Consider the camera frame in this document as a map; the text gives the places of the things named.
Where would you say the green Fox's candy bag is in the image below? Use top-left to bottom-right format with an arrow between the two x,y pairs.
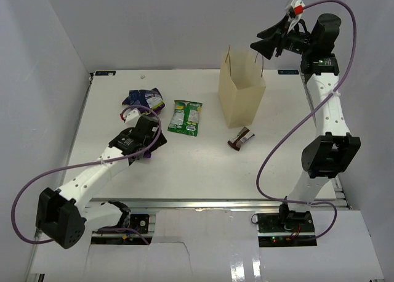
167,100 -> 203,137

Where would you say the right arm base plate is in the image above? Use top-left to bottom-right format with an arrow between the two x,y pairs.
251,213 -> 317,248

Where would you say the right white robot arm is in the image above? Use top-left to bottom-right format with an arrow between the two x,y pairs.
251,14 -> 361,232

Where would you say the crumpled dark purple snack bag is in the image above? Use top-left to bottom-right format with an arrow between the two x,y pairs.
122,88 -> 165,114

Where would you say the left blue table label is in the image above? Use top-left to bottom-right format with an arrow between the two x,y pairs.
94,70 -> 116,76

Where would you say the aluminium front rail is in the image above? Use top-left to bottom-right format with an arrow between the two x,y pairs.
54,198 -> 350,209

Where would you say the blue table label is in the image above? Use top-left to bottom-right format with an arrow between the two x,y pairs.
94,70 -> 116,76
278,70 -> 299,75

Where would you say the brown chocolate bar right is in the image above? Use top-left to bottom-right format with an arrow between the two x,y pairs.
227,127 -> 255,151

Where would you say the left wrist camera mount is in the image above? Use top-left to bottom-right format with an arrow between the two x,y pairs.
120,108 -> 141,125

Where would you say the brown paper bag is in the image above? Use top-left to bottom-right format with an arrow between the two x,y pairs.
218,47 -> 266,129

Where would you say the right blue table label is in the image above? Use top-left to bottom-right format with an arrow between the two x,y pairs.
278,70 -> 299,75

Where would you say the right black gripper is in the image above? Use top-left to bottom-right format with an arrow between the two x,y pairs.
251,15 -> 316,60

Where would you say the purple cable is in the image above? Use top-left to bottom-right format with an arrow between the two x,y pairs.
10,105 -> 163,245
255,0 -> 358,241

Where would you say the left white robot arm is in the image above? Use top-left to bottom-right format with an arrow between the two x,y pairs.
36,116 -> 167,249

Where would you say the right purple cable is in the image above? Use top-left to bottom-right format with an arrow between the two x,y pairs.
255,0 -> 358,241

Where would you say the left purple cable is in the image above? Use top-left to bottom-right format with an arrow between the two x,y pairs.
10,105 -> 163,245

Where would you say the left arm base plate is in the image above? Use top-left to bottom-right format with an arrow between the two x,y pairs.
94,214 -> 150,244

